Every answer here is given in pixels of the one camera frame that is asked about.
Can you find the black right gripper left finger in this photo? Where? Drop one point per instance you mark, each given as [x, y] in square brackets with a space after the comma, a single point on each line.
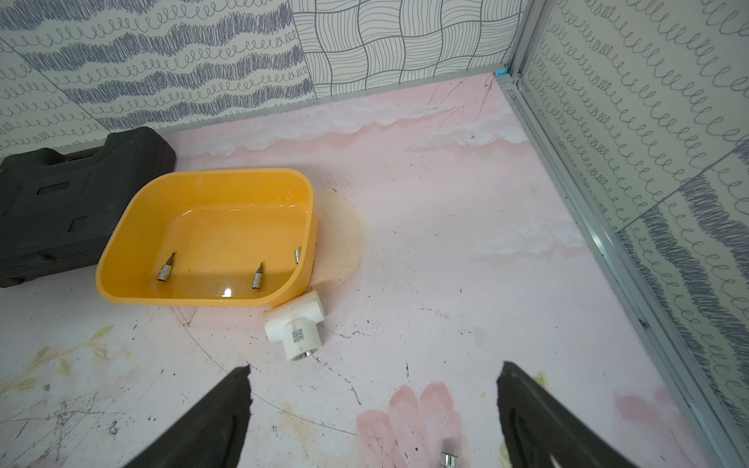
[211, 434]

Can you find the black plastic tool case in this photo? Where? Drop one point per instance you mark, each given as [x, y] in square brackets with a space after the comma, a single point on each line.
[58, 210]

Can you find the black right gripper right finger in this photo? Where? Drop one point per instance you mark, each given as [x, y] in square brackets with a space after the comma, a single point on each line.
[540, 432]

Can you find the white pipe tee fitting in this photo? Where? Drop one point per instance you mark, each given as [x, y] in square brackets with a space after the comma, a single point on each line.
[295, 325]

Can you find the yellow plastic storage box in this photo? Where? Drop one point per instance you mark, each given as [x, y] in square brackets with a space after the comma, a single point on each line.
[221, 225]

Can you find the small silver bit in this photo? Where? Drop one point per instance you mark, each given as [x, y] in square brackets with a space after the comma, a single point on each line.
[448, 460]

